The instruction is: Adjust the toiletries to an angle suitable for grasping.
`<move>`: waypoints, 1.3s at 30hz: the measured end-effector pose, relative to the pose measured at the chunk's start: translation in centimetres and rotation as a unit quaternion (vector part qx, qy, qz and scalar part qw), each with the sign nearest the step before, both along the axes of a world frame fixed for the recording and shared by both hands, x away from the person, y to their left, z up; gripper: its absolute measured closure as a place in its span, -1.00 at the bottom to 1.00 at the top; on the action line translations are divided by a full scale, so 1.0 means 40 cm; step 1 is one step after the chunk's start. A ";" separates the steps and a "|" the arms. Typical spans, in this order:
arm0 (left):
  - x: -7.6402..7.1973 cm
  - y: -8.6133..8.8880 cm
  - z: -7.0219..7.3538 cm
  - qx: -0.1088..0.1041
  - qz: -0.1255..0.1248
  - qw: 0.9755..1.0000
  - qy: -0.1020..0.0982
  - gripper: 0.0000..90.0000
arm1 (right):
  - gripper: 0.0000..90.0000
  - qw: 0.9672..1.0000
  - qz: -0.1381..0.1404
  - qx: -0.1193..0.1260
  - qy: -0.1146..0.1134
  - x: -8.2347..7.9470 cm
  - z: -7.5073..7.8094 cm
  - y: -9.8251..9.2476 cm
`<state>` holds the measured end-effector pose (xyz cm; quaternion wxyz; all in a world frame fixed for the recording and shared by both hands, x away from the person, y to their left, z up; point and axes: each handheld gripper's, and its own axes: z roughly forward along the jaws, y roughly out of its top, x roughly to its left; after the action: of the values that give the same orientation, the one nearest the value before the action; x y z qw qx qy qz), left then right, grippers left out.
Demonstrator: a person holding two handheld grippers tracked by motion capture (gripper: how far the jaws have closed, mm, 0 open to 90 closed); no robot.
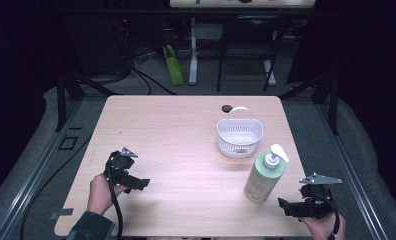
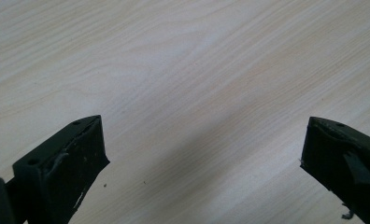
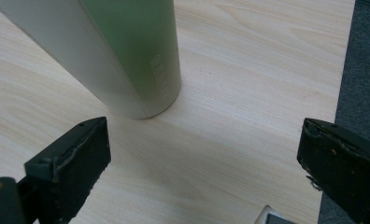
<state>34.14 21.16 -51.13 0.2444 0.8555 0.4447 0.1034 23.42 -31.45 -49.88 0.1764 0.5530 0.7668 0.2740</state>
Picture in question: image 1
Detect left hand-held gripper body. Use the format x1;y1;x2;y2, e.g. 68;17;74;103
104;146;139;187

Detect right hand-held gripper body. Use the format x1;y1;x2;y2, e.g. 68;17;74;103
298;172;343;220

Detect green pump soap bottle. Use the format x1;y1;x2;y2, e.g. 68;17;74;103
243;143;290;204

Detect white plastic basket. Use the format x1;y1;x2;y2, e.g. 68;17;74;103
216;106;264;159

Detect person's right hand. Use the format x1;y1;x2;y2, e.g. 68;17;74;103
297;213;347;240

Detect person's left hand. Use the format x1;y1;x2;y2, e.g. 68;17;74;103
86;173;131;216

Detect green bag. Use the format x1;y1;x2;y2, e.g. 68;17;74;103
162;44;185;86

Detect black chair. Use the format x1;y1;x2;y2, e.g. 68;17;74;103
216;14;291;93

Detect white desk with legs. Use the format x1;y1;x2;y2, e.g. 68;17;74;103
169;0;317;86

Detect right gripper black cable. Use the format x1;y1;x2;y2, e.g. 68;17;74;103
314;192;341;239

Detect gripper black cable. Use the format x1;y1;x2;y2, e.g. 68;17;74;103
314;192;341;239
106;156;125;240

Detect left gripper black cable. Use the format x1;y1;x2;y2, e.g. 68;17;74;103
106;156;125;240

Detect black metal frame stand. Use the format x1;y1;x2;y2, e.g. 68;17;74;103
49;19;120;133
279;49;340;136

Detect bundle of black floor cables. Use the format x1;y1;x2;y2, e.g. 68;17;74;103
109;16;179;96

